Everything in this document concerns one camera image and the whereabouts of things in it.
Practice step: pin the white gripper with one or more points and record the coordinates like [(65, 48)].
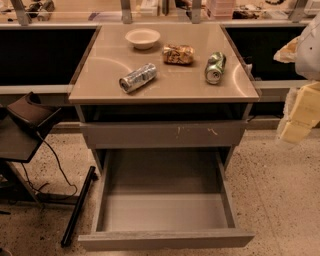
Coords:
[(309, 53)]

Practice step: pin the grey drawer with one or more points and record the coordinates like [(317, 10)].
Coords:
[(152, 199), (162, 134)]

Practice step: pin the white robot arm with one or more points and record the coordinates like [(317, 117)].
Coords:
[(304, 52)]

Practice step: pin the grey top drawer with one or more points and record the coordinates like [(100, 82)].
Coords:
[(162, 134)]

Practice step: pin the grey drawer cabinet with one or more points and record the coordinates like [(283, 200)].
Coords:
[(177, 93)]

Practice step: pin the crushed green can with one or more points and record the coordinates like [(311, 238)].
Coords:
[(215, 68)]

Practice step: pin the crushed brown can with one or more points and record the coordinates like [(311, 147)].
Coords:
[(178, 54)]

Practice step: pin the silver soda can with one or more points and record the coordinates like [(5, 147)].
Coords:
[(138, 78)]

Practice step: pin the black floor bar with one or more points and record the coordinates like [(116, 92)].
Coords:
[(67, 237)]

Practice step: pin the dark side table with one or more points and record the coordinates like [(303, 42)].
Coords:
[(24, 125)]

